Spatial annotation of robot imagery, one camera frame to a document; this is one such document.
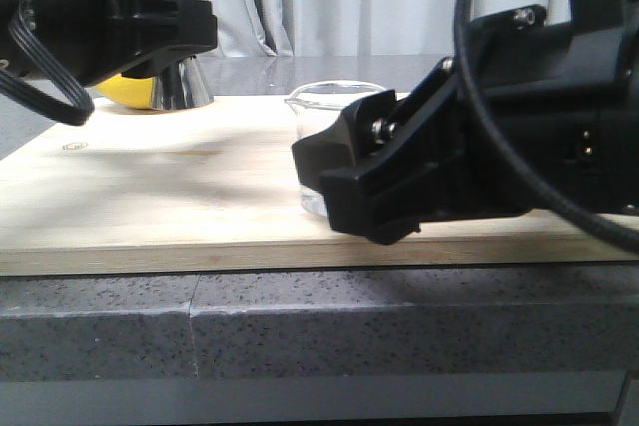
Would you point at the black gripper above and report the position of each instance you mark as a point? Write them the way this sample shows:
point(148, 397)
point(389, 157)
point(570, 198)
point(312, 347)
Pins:
point(96, 39)
point(564, 96)

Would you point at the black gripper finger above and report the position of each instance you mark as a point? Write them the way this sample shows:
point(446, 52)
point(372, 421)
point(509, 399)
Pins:
point(386, 165)

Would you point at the clear glass beaker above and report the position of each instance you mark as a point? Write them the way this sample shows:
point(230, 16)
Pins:
point(317, 107)

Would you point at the steel hourglass jigger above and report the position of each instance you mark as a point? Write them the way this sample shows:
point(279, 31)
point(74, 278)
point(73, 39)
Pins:
point(181, 86)

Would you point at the yellow lemon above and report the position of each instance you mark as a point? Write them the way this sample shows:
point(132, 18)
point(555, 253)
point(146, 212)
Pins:
point(129, 92)

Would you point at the light wooden cutting board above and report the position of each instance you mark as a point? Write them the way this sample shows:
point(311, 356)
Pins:
point(214, 189)

